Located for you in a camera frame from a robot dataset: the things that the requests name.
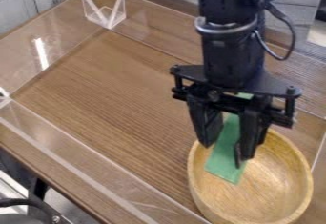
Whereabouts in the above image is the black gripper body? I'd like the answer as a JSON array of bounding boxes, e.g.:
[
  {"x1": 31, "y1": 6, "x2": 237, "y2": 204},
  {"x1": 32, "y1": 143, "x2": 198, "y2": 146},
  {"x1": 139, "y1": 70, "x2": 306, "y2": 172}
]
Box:
[{"x1": 171, "y1": 27, "x2": 301, "y2": 128}]

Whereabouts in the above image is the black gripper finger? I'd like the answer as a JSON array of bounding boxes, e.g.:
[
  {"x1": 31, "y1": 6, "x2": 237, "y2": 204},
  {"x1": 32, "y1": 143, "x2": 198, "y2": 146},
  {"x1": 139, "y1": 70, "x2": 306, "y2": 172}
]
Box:
[
  {"x1": 187, "y1": 95, "x2": 223, "y2": 148},
  {"x1": 234, "y1": 102, "x2": 270, "y2": 168}
]

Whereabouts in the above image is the green rectangular block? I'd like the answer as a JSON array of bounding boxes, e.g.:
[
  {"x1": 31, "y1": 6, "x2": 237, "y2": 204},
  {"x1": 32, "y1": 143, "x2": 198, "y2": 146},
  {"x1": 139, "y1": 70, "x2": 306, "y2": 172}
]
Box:
[{"x1": 203, "y1": 92, "x2": 257, "y2": 185}]

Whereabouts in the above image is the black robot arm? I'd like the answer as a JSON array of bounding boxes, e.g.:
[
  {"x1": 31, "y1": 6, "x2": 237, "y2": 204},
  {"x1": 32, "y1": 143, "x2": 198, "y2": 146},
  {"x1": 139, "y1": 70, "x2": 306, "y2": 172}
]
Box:
[{"x1": 171, "y1": 0, "x2": 301, "y2": 165}]

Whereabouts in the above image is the brown wooden bowl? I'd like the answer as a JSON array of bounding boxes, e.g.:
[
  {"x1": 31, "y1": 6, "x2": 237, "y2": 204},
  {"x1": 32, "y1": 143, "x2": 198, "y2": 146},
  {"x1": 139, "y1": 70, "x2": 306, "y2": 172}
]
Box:
[{"x1": 187, "y1": 130, "x2": 313, "y2": 224}]

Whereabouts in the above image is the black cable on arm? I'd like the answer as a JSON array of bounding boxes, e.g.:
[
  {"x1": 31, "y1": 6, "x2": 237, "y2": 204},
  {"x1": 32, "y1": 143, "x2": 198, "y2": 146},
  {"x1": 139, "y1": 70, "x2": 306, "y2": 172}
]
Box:
[{"x1": 253, "y1": 0, "x2": 298, "y2": 62}]

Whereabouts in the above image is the clear acrylic front wall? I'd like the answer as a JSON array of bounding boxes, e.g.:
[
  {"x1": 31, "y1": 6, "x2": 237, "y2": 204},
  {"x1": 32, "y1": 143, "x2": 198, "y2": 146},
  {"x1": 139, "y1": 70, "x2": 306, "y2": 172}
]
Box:
[{"x1": 0, "y1": 98, "x2": 208, "y2": 224}]

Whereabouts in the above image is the clear acrylic corner bracket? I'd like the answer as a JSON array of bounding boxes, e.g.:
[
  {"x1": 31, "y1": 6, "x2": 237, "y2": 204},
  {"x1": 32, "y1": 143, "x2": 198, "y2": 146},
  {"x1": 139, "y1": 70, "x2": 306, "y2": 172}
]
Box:
[{"x1": 82, "y1": 0, "x2": 126, "y2": 30}]

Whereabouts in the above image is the black table leg bracket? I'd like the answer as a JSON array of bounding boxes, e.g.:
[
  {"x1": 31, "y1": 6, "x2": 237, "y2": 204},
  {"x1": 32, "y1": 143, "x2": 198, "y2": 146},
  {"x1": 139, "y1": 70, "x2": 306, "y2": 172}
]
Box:
[{"x1": 28, "y1": 178, "x2": 72, "y2": 224}]

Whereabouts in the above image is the black floor cable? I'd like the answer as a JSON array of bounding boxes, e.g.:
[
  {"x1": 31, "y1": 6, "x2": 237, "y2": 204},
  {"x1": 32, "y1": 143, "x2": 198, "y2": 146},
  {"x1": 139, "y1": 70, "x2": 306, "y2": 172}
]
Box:
[{"x1": 0, "y1": 198, "x2": 43, "y2": 224}]

